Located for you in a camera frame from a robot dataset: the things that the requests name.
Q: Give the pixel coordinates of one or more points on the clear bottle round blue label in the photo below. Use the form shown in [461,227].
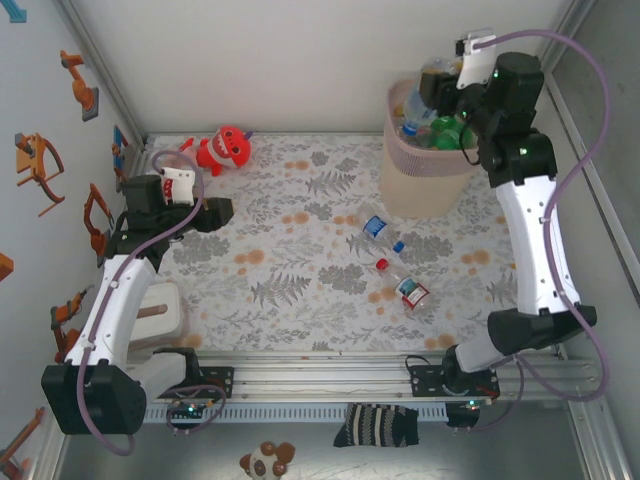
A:
[375,226]

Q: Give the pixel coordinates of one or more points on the white floral table mat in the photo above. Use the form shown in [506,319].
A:
[310,300]

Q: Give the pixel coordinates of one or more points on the aluminium frame post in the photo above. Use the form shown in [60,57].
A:
[105,75]
[565,30]

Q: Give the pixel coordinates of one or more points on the brown white plush toy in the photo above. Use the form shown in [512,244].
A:
[265,462]

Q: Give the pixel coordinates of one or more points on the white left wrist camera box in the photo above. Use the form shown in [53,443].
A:
[180,182]

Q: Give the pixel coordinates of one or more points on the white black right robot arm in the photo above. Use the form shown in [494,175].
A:
[535,240]

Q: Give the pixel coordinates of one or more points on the orange grey wall sticker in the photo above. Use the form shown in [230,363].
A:
[5,267]

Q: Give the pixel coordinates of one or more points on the aluminium mounting rail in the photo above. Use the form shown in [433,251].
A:
[320,375]

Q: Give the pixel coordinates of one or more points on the blue orange wall sticker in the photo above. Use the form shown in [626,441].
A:
[120,155]

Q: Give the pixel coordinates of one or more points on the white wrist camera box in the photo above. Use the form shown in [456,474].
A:
[475,65]
[180,182]

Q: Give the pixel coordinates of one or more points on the circuit board green light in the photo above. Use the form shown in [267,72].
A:
[470,410]
[189,410]

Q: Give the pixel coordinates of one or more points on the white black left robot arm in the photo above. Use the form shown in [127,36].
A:
[110,310]

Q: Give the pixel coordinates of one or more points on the red plush monster toy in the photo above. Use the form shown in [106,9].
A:
[225,150]

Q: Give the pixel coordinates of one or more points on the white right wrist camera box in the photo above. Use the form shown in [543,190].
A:
[475,65]

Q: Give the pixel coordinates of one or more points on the black white striped sock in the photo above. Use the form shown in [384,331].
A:
[375,425]

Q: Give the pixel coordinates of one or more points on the pink mesh bin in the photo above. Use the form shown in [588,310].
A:
[420,185]

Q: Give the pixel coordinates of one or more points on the orange robot arm sticker grey base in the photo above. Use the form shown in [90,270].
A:
[82,92]

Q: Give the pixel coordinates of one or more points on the orange claw robot sticker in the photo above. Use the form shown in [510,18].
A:
[30,160]

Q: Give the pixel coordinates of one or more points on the small orange robot sticker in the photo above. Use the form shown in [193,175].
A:
[62,312]

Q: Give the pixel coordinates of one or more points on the clear bottle red cap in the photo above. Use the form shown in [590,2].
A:
[411,292]

